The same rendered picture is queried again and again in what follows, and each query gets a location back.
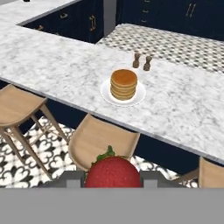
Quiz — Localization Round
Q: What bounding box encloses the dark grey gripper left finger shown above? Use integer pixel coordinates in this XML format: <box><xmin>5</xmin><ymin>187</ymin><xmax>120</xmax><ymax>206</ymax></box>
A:
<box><xmin>40</xmin><ymin>170</ymin><xmax>88</xmax><ymax>189</ymax></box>

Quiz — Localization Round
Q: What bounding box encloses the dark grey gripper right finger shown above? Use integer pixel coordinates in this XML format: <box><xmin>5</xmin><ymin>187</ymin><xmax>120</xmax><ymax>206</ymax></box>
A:
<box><xmin>139</xmin><ymin>171</ymin><xmax>186</xmax><ymax>189</ymax></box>

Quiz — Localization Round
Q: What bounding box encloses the red strawberry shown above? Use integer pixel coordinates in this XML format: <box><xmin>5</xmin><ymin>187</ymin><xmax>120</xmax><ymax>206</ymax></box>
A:
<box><xmin>84</xmin><ymin>144</ymin><xmax>143</xmax><ymax>188</ymax></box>

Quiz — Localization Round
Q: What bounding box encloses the navy blue counter base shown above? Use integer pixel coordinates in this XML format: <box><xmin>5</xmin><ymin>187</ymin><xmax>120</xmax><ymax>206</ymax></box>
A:
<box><xmin>0</xmin><ymin>79</ymin><xmax>201</xmax><ymax>176</ymax></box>

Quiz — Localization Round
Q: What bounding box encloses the light wooden bar stool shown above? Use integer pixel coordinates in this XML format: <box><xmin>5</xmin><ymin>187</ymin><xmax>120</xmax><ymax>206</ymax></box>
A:
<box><xmin>173</xmin><ymin>156</ymin><xmax>224</xmax><ymax>189</ymax></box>
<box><xmin>0</xmin><ymin>83</ymin><xmax>70</xmax><ymax>181</ymax></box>
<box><xmin>67</xmin><ymin>113</ymin><xmax>142</xmax><ymax>172</ymax></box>

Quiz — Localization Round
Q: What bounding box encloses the white plate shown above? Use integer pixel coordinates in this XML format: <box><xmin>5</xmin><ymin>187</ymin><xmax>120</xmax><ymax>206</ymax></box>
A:
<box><xmin>100</xmin><ymin>77</ymin><xmax>147</xmax><ymax>108</ymax></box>

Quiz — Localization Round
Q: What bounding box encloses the stack of pancakes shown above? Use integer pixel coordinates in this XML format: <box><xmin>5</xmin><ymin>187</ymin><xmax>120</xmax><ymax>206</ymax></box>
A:
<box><xmin>109</xmin><ymin>68</ymin><xmax>138</xmax><ymax>102</ymax></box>

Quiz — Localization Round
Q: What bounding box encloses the brown wooden pepper shaker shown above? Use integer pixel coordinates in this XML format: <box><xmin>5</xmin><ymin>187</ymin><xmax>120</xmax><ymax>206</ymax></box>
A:
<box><xmin>143</xmin><ymin>54</ymin><xmax>153</xmax><ymax>73</ymax></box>

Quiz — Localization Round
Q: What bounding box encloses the brown wooden salt shaker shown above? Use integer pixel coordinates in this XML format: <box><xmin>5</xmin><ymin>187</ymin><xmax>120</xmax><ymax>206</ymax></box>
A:
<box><xmin>132</xmin><ymin>52</ymin><xmax>141</xmax><ymax>69</ymax></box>

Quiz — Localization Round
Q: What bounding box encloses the navy blue cabinet run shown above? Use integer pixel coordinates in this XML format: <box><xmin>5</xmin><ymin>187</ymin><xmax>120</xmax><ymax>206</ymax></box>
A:
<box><xmin>22</xmin><ymin>0</ymin><xmax>105</xmax><ymax>45</ymax></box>
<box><xmin>115</xmin><ymin>0</ymin><xmax>224</xmax><ymax>42</ymax></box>

